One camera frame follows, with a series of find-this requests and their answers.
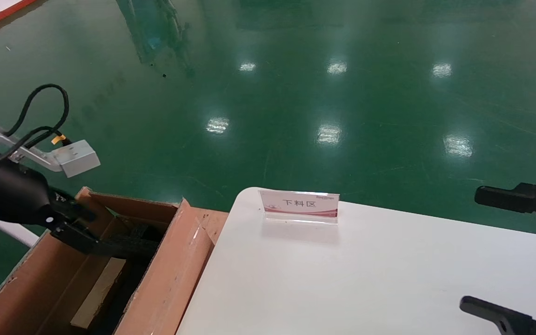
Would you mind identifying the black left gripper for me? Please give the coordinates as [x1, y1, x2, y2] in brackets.
[0, 161, 106, 255]

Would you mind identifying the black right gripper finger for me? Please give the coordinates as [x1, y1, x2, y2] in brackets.
[459, 296, 536, 335]
[474, 183, 536, 233]

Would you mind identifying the large cardboard box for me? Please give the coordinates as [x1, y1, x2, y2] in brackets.
[0, 186, 229, 335]

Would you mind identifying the black foam pad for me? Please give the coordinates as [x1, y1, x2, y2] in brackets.
[98, 225, 162, 259]

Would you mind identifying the clear acrylic sign holder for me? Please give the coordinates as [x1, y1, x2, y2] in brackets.
[259, 188, 341, 225]

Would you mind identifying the white tube rail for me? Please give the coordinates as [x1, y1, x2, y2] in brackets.
[0, 210, 40, 247]

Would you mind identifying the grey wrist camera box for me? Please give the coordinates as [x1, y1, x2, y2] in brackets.
[53, 140, 101, 178]

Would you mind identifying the silver camera mount bracket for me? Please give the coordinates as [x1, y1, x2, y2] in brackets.
[0, 123, 64, 173]

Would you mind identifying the braided black cable with plug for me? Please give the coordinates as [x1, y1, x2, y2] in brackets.
[5, 84, 70, 142]

